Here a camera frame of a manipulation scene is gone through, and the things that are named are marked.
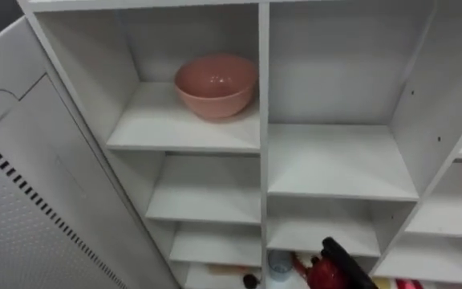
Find pink bowl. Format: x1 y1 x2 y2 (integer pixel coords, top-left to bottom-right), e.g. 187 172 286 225
173 53 259 120

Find white shelf unit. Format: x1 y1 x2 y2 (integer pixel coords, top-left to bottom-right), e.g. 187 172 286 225
16 0 462 289

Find red apple soft toy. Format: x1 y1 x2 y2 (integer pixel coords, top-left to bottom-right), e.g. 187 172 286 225
306 256 351 289

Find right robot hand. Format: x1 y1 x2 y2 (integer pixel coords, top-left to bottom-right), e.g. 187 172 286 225
320 236 379 289

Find small black ball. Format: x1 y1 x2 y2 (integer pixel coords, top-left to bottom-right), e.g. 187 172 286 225
242 274 261 289

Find white perforated cabinet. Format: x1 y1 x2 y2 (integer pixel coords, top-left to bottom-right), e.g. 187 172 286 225
0 15 182 289

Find grey blue cup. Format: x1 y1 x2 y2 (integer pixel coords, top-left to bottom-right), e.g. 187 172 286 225
267 249 293 282

